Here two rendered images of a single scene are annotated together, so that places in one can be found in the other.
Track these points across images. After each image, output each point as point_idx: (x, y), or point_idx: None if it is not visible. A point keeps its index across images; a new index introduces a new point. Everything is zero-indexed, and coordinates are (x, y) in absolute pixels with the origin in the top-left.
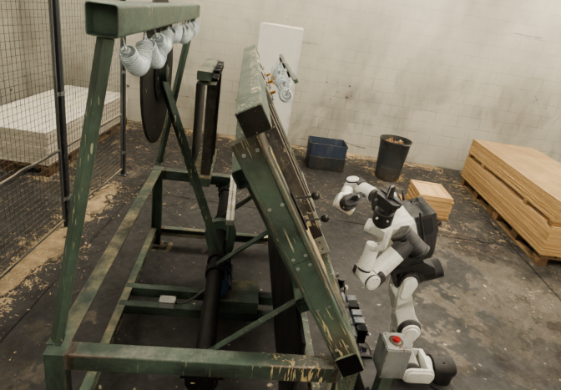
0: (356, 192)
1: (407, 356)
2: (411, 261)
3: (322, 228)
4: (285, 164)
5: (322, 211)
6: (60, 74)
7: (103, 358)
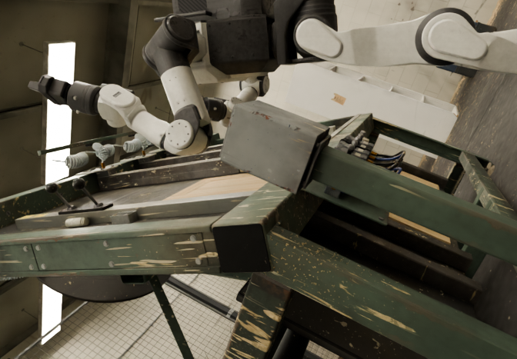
0: (253, 82)
1: (244, 116)
2: (251, 34)
3: (504, 91)
4: (168, 174)
5: (498, 80)
6: (215, 304)
7: None
